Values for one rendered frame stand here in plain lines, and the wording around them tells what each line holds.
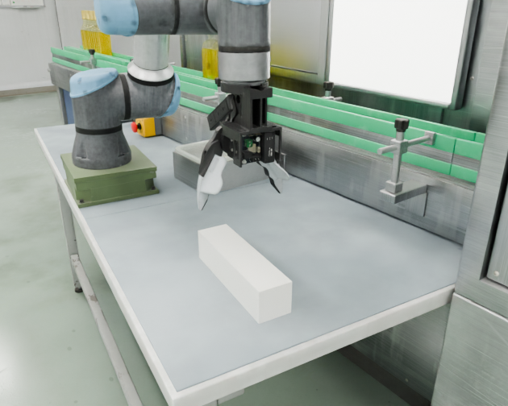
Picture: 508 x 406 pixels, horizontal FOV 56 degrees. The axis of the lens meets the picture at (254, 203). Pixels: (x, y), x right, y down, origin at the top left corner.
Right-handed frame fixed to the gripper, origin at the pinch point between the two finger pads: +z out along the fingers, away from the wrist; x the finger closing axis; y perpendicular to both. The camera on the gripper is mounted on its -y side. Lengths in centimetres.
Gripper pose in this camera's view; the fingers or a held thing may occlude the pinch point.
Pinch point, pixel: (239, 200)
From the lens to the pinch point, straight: 79.8
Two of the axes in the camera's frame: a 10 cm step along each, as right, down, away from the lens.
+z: 0.0, 9.2, 4.0
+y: 4.8, 3.5, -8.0
